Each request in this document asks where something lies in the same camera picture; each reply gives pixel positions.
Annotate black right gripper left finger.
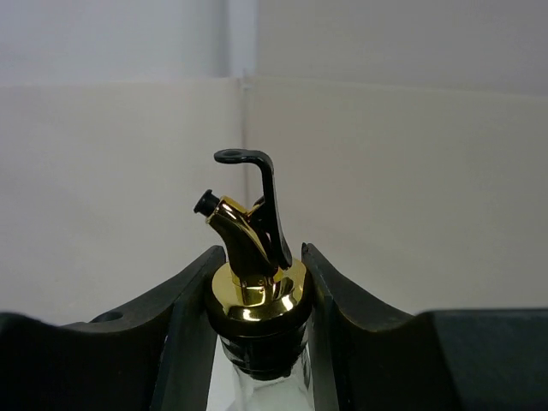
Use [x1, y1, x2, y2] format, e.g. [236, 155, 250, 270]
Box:
[1, 246, 225, 410]

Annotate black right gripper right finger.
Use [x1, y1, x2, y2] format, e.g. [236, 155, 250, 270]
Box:
[301, 244, 547, 410]

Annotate clear gold spout oil bottle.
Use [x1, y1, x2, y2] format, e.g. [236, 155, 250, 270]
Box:
[194, 149, 315, 410]

